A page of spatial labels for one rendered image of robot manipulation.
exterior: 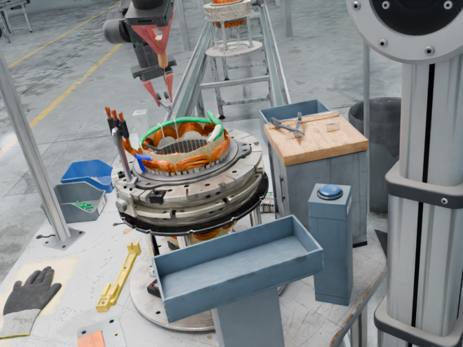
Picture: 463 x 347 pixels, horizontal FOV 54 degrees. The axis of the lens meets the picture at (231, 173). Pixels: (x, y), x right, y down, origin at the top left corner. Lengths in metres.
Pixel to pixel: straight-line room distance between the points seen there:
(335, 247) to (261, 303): 0.25
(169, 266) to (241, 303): 0.13
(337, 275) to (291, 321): 0.13
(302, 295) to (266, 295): 0.32
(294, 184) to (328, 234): 0.17
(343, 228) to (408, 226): 0.23
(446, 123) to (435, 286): 0.25
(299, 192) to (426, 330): 0.41
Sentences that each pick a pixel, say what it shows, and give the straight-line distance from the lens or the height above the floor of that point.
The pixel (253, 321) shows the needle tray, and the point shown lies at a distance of 0.77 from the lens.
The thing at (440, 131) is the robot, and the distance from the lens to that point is 0.62.
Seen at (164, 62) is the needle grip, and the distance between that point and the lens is 0.90.
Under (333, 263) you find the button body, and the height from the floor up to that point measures 0.89.
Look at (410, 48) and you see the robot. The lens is 0.53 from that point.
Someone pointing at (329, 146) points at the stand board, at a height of 1.06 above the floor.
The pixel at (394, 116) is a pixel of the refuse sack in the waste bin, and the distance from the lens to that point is 2.76.
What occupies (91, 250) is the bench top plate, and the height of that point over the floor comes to 0.78.
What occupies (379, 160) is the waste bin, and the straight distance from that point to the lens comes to 2.52.
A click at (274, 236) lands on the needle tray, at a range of 0.80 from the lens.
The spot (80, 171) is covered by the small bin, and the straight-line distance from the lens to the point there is 1.75.
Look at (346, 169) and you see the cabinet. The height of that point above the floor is 1.00.
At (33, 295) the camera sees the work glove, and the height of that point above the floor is 0.80.
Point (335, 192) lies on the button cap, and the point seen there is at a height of 1.04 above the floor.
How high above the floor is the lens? 1.50
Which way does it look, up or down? 28 degrees down
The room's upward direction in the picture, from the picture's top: 9 degrees counter-clockwise
